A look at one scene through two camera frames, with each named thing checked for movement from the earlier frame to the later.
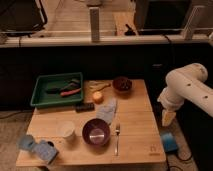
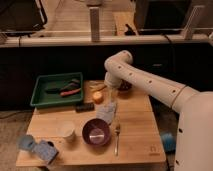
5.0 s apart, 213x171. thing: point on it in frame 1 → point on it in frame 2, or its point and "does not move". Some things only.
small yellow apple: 98,97 does not move
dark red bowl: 122,84 does not move
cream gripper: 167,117 → 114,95
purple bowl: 96,132 does not move
